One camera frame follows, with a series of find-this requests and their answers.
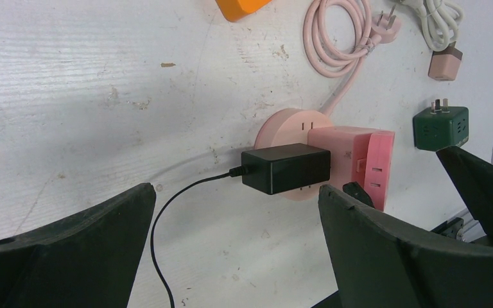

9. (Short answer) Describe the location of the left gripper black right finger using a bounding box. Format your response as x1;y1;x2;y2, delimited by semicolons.
318;185;493;307

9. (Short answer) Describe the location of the pink brown small charger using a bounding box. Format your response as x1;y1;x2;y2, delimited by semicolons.
428;42;463;81

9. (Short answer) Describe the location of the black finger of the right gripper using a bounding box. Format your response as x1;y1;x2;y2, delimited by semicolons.
342;182;375;208
436;146;493;247

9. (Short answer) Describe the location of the pink coiled cable with plug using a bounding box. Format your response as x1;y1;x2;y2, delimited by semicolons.
302;0;402;116

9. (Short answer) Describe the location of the black power adapter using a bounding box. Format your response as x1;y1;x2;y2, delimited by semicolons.
241;143;331;195

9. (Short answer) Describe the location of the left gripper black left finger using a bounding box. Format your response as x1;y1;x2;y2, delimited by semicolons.
0;183;156;307

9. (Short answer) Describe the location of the orange power strip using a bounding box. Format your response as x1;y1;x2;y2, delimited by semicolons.
216;0;271;22

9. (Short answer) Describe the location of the thin black adapter cable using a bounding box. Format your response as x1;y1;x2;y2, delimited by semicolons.
150;166;247;308

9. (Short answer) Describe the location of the pink round socket base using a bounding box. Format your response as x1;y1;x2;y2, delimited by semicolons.
254;108;395;210

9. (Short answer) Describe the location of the green cube socket adapter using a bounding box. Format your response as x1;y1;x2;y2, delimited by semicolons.
413;98;469;151

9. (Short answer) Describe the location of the white power strip cable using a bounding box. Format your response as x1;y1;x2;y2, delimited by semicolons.
393;0;465;53

